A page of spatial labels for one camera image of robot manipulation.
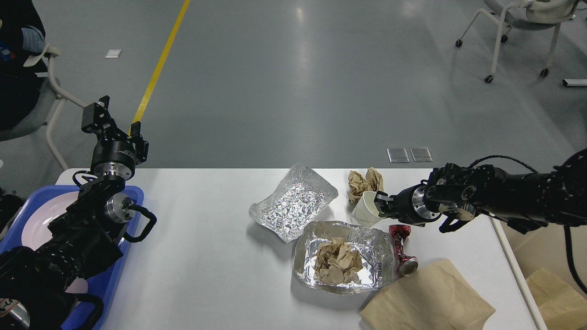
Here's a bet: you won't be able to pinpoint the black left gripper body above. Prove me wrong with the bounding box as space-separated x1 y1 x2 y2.
90 139 137 180

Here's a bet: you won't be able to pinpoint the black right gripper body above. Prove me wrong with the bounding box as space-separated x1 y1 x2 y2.
394 184 442 227

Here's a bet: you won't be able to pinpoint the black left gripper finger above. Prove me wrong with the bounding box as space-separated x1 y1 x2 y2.
81 95 120 141
128 121 149 165

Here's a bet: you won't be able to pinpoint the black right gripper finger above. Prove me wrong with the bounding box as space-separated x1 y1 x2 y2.
374 192 399 219

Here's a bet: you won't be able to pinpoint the white paper cup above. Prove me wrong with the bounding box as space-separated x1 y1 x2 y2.
351 191 384 227

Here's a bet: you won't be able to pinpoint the foil tray with paper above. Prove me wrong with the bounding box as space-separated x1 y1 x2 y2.
293 221 394 295

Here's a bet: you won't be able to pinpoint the brown paper ball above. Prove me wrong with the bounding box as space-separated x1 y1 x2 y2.
314 237 363 286

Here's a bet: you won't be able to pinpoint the pink plate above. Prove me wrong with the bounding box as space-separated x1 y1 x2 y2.
21 192 78 250

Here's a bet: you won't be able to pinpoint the brown paper bag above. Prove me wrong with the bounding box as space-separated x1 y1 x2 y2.
360 259 496 330
526 268 587 330

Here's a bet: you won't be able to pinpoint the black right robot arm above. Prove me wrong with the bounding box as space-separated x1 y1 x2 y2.
374 150 587 291

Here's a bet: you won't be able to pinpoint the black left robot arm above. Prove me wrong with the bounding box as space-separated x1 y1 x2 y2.
0 95 157 330

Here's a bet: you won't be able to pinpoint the small crumpled brown paper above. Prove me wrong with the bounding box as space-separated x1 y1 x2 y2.
347 167 384 204

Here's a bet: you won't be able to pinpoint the silver floor outlet plates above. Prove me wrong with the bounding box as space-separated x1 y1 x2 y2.
386 148 433 164

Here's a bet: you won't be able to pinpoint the grey office chair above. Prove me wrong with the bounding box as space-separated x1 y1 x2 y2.
0 42 88 171

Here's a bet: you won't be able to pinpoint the crushed red soda can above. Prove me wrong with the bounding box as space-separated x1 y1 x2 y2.
388 224 419 277

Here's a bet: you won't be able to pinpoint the white floor tag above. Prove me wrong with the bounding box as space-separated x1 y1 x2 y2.
104 49 123 59

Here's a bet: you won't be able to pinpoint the empty crumpled foil tray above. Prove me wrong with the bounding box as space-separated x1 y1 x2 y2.
248 164 339 243

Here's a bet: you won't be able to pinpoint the person in black clothes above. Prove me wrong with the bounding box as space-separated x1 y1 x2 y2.
0 0 46 130

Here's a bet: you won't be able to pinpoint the blue plastic tray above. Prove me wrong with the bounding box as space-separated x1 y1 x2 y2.
0 185 144 330

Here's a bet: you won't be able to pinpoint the beige plastic bin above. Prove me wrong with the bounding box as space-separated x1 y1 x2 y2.
490 215 587 330

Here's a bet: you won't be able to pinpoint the white object at right edge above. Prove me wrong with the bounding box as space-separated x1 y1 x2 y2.
562 78 587 88

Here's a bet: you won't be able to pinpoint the grey chair in background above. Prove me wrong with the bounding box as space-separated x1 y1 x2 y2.
455 0 579 83

